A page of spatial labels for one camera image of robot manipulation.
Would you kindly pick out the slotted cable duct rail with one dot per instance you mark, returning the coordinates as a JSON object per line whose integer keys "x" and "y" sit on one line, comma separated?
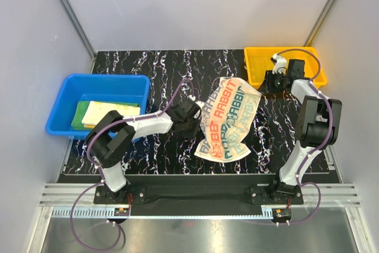
{"x": 139, "y": 212}

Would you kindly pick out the right aluminium frame post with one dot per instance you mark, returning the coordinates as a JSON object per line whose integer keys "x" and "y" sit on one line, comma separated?
{"x": 321, "y": 19}

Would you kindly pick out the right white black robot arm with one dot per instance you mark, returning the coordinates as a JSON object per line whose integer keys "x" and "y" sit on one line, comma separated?
{"x": 316, "y": 128}

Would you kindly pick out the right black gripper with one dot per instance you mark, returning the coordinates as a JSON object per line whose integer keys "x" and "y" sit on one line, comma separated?
{"x": 269, "y": 77}

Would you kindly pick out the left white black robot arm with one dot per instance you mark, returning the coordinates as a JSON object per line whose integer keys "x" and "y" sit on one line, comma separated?
{"x": 108, "y": 141}

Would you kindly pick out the blue plastic bin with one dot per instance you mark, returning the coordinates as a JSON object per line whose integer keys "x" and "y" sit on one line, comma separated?
{"x": 94, "y": 87}

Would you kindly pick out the aluminium frame post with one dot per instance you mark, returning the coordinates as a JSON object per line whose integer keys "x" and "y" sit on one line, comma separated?
{"x": 78, "y": 28}
{"x": 321, "y": 19}

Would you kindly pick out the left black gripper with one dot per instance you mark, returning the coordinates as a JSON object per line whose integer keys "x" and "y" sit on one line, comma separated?
{"x": 192, "y": 134}

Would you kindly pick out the blue red patterned towel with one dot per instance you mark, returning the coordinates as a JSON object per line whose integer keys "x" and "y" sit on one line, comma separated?
{"x": 226, "y": 118}

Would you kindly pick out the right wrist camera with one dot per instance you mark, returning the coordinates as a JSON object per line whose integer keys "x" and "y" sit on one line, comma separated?
{"x": 294, "y": 68}

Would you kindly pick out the left aluminium frame post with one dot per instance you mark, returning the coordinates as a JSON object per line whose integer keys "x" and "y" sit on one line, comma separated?
{"x": 78, "y": 28}

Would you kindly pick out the green microfiber towel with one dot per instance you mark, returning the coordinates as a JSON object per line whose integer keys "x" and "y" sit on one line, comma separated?
{"x": 81, "y": 109}

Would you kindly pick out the yellow plastic tray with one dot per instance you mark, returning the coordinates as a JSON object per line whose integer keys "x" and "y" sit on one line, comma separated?
{"x": 258, "y": 61}

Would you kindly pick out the lime green patterned towel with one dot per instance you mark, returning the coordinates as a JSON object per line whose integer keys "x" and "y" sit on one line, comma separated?
{"x": 96, "y": 110}

